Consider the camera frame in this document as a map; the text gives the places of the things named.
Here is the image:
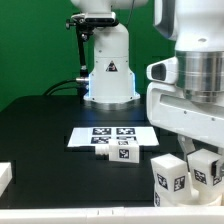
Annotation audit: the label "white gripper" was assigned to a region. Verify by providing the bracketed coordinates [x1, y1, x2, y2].
[146, 82, 224, 155]

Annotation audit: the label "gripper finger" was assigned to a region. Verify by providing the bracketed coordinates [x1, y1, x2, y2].
[211, 157, 224, 177]

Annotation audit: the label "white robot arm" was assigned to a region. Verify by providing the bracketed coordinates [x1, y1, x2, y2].
[138, 0, 224, 176]

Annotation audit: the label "white front fence bar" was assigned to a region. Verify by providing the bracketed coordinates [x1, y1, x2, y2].
[0, 207, 224, 224]

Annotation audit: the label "white fence bar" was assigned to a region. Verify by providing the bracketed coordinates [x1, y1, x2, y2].
[0, 162, 12, 196]
[0, 207, 224, 224]

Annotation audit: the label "white marker sheet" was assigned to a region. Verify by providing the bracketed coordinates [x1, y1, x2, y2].
[68, 127, 158, 147]

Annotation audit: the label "white left fence bar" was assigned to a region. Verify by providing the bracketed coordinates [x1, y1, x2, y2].
[0, 162, 12, 196]

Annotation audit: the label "black cables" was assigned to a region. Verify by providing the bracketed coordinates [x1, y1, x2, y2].
[43, 79, 86, 97]

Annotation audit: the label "camera on black stand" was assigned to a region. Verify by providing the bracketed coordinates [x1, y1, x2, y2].
[66, 12, 118, 84]

